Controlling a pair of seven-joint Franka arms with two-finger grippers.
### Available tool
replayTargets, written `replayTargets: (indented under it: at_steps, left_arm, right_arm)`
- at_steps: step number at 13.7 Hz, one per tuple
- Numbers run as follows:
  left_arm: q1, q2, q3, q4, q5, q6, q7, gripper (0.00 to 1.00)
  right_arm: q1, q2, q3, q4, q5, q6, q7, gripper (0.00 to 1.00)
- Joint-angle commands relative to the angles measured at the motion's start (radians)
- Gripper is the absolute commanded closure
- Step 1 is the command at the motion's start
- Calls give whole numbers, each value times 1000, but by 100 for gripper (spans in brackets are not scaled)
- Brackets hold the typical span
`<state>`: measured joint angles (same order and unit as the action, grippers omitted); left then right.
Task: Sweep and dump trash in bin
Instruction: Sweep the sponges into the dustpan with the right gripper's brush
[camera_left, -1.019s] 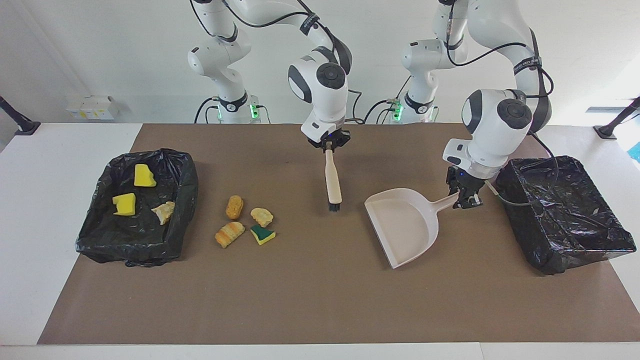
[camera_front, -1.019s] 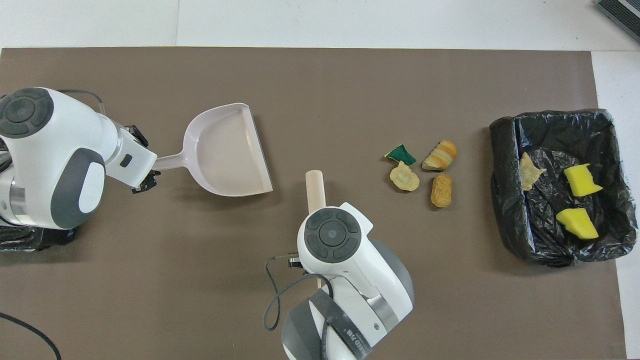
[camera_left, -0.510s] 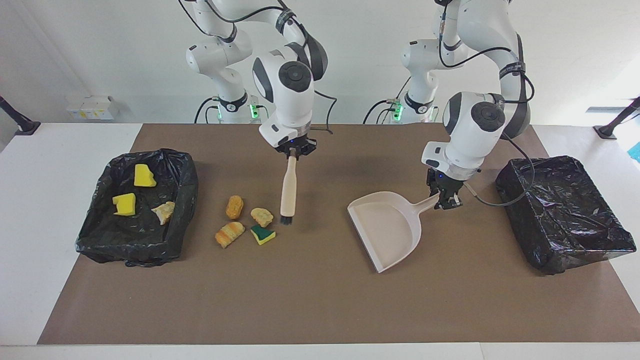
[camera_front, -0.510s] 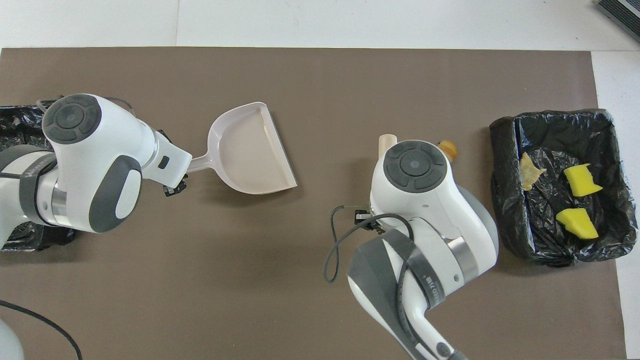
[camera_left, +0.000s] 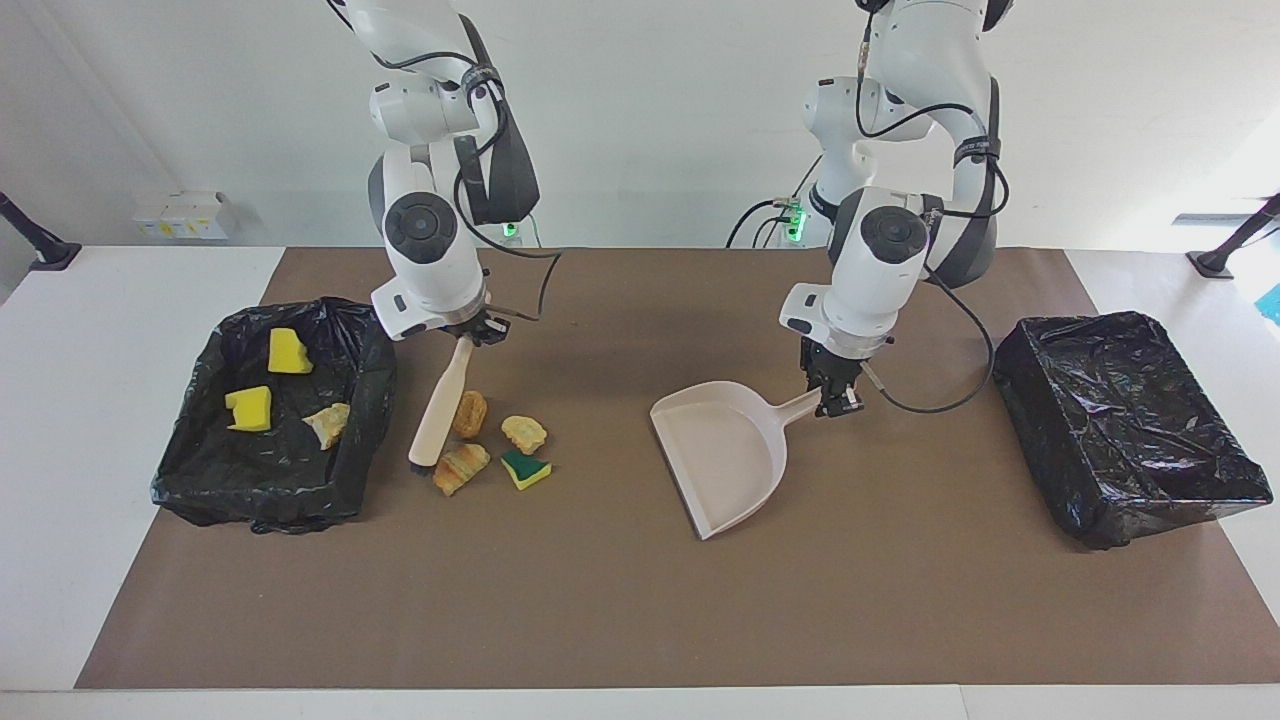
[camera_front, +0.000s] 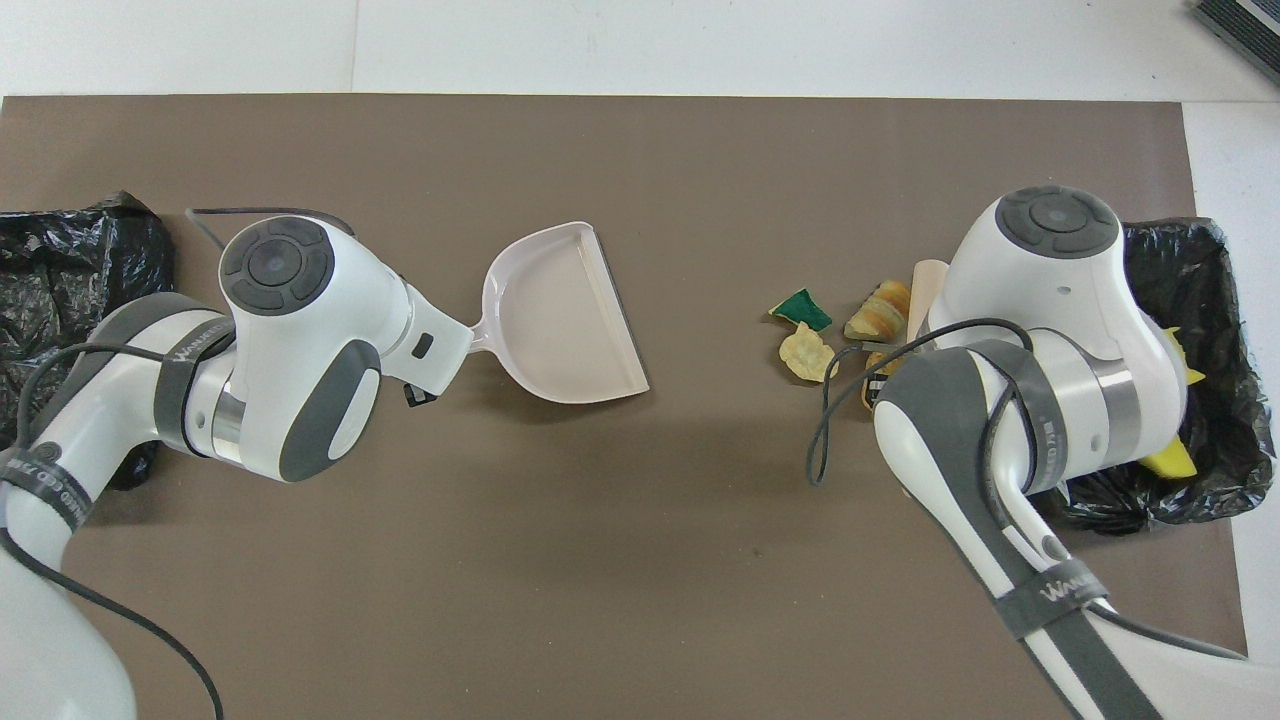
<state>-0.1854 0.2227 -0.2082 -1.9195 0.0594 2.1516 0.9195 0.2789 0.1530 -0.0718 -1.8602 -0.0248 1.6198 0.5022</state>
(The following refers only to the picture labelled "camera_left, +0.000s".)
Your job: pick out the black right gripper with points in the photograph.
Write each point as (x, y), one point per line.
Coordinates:
(480, 328)

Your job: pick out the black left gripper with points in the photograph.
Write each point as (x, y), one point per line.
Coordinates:
(830, 370)

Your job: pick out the oval brown bread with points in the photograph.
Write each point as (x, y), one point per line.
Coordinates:
(474, 415)

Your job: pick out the beige hand brush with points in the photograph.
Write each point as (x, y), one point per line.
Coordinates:
(440, 410)

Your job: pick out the pale bread piece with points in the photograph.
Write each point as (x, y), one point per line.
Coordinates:
(524, 433)

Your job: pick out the beige plastic dustpan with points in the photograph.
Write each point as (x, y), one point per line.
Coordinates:
(725, 450)

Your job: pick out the striped croissant bread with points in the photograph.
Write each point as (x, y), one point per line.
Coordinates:
(462, 468)

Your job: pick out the green and yellow sponge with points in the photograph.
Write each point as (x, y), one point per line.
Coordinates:
(527, 470)

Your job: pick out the pale torn bread chunk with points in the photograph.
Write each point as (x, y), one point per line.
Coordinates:
(328, 425)

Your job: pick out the squarish yellow sponge piece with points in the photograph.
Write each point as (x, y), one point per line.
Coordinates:
(288, 352)

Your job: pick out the notched yellow sponge piece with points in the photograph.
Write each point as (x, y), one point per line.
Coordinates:
(250, 410)

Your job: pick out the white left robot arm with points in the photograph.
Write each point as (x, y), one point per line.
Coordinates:
(880, 270)

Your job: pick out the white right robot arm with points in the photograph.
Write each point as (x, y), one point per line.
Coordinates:
(430, 270)

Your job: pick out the black bag-lined bin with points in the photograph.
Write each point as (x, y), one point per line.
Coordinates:
(290, 480)
(1130, 430)

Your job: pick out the brown table mat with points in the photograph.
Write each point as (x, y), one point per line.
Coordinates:
(900, 620)

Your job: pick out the blue object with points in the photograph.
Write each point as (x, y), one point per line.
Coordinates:
(1273, 305)

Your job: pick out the black camera stand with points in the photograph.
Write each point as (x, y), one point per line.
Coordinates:
(40, 245)
(1225, 255)

